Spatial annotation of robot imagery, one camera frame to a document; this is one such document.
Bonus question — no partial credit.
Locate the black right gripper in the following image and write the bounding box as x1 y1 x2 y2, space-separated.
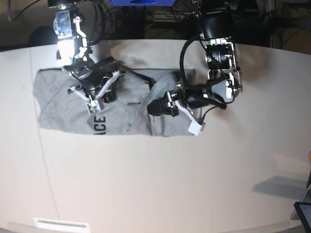
70 57 117 103

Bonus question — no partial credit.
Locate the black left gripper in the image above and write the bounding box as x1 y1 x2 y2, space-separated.
147 84 227 117

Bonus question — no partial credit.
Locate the grey T-shirt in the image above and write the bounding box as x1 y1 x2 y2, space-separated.
33 69 192 137

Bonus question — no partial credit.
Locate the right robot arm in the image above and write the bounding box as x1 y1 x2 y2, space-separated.
48 0 116 103

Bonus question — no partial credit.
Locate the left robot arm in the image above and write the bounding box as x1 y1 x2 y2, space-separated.
147 0 243 117

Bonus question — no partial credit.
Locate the white label strip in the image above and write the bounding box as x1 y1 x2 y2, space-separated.
34 217 89 231

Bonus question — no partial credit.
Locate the black tablet with stand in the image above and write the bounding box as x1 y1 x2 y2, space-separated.
290 174 311 233

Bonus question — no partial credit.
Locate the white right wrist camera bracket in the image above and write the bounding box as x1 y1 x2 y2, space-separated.
68 70 125 115

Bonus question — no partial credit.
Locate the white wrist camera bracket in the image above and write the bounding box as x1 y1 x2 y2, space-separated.
174 83 207 136
68 70 125 115

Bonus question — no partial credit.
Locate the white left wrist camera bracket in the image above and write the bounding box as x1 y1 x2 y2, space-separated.
174 83 207 136

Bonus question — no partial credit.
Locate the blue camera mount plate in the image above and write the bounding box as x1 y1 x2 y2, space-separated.
109 0 175 6

